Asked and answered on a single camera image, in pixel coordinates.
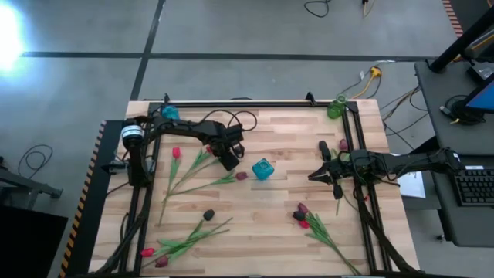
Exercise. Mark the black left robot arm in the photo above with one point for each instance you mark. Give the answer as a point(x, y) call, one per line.
point(185, 127)

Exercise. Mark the computer monitor blue screen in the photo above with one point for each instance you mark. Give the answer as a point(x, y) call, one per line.
point(484, 98)

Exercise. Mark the small blue glass vase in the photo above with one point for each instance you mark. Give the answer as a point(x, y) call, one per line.
point(170, 112)

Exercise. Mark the black table edge panel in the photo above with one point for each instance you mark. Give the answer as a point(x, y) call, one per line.
point(108, 146)

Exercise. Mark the black aluminium extrusion frame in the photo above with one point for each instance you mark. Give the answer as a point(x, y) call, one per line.
point(251, 104)

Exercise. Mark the black frame clamp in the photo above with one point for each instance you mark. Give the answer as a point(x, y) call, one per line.
point(166, 99)
point(310, 99)

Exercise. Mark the black rig pole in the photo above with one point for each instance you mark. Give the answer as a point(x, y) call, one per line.
point(459, 42)

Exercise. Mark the small grey electronics box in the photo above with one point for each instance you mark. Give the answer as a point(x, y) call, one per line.
point(482, 70)

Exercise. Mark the yellow black hazard tape strip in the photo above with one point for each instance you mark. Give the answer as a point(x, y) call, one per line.
point(83, 197)

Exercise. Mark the grey metal stand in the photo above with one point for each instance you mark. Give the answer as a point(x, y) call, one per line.
point(27, 185)

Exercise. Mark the grey yellow equipment box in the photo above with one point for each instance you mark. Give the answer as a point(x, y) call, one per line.
point(482, 42)

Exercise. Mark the dark maroon artificial tulip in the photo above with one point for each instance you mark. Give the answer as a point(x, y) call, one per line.
point(241, 176)
point(161, 262)
point(343, 144)
point(303, 208)

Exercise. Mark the large teal glass vase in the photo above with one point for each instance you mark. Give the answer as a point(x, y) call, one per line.
point(263, 169)

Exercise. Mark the black monitor stand base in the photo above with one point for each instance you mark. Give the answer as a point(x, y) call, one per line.
point(469, 114)

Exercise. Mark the grey desk with keyboard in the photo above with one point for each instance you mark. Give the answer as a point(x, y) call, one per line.
point(463, 228)

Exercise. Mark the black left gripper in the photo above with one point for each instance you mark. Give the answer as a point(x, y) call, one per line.
point(224, 135)

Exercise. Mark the green glass vase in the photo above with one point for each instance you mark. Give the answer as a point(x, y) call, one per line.
point(334, 110)

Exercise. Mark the black artificial tulip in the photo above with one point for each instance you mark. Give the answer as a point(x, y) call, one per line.
point(208, 214)
point(298, 215)

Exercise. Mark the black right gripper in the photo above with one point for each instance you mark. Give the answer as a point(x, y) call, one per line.
point(351, 166)

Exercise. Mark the white paper sheet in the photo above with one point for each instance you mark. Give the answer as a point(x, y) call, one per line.
point(413, 187)

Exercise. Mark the grey standing desk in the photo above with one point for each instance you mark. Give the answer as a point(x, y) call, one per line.
point(436, 127)

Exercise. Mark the large black panel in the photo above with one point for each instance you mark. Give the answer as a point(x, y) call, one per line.
point(31, 247)

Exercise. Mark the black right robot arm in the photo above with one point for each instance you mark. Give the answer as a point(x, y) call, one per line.
point(417, 162)

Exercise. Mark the black computer keyboard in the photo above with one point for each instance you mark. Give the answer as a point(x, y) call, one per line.
point(474, 187)

